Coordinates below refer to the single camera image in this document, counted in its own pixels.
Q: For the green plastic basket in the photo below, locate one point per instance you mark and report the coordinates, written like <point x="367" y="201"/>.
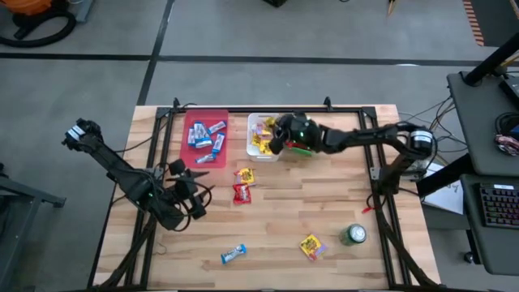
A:
<point x="302" y="152"/>

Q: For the pink patterned pouch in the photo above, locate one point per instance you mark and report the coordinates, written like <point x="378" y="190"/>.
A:
<point x="507" y="144"/>

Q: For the white paper sheet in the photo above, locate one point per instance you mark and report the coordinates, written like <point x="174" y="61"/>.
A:
<point x="448" y="198"/>

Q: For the orange shop vacuum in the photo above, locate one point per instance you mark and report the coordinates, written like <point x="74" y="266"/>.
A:
<point x="30" y="6"/>

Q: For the green drink can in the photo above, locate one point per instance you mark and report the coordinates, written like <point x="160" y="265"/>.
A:
<point x="353" y="234"/>

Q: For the large grey desk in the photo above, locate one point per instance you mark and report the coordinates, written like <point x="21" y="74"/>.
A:
<point x="478" y="121"/>

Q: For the small red clip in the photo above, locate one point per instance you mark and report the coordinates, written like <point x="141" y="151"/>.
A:
<point x="367" y="210"/>

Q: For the yellow purple candy packet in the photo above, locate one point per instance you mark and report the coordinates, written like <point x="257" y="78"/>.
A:
<point x="260" y="130"/>
<point x="312" y="246"/>

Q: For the white plastic bin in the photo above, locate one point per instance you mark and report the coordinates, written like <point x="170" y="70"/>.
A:
<point x="255" y="156"/>

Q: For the black flat device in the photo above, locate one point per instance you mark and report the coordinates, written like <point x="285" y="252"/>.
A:
<point x="511" y="91"/>

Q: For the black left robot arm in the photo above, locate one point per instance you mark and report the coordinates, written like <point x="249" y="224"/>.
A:
<point x="109" y="160"/>

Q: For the black mat striped edge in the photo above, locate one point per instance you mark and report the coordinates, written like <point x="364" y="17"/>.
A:
<point x="498" y="20"/>

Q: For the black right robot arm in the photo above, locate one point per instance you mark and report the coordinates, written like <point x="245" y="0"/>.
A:
<point x="365" y="136"/>

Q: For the black slanted pole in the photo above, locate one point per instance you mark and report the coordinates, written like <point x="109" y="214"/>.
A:
<point x="490" y="61"/>

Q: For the black table clamp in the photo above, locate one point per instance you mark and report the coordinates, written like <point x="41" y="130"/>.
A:
<point x="327" y="103"/>
<point x="175" y="103"/>

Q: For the black aluminium rig frame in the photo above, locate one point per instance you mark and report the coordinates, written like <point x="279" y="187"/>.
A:
<point x="239" y="110"/>

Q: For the pink plastic tray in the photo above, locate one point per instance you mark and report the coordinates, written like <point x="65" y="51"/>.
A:
<point x="186" y="117"/>

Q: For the dark grey cart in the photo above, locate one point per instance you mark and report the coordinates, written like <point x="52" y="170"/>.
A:
<point x="24" y="194"/>

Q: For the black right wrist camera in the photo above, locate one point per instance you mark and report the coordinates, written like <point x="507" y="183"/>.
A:
<point x="286" y="125"/>

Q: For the red candy packet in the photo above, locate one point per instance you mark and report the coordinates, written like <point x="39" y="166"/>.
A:
<point x="296" y="144"/>
<point x="242" y="193"/>

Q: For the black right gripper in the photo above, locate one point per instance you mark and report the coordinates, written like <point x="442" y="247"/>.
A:
<point x="306" y="131"/>

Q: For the yellow wooden stick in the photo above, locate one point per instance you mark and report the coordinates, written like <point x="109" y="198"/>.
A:
<point x="391" y="6"/>

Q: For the black desk leg bar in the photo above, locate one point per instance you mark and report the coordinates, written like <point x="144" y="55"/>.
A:
<point x="446" y="175"/>

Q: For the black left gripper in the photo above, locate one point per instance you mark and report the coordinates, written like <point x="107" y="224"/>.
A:
<point x="186" y="188"/>

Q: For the small grey desk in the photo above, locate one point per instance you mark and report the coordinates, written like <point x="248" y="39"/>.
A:
<point x="494" y="251"/>

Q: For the black caster wheel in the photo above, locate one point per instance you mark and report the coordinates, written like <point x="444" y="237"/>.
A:
<point x="469" y="257"/>

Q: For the black backlit keyboard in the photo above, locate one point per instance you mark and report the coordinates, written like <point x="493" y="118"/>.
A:
<point x="500" y="207"/>

